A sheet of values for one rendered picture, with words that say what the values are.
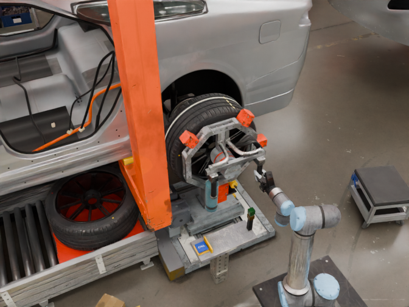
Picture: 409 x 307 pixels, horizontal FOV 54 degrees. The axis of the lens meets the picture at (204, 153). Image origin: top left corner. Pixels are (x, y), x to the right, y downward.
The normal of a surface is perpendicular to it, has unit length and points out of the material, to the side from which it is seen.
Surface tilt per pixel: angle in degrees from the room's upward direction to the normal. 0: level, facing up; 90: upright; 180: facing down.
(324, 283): 4
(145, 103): 90
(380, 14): 92
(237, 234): 0
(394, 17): 89
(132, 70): 90
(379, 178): 0
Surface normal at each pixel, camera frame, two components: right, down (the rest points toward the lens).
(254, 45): 0.44, 0.61
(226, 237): 0.00, -0.73
